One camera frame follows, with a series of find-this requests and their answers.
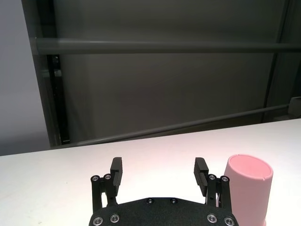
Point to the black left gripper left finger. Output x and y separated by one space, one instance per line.
116 179

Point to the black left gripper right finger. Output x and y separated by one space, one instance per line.
201 179

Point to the pink plastic cup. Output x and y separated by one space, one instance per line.
247 188

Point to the thin grey horizontal rail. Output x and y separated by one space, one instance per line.
176 127

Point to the dark vertical post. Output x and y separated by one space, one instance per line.
58 106

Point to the small grey bracket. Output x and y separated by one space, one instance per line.
295 106

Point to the thin grey vertical post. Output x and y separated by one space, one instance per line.
274 70

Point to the thick grey horizontal rail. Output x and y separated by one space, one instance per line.
164 46

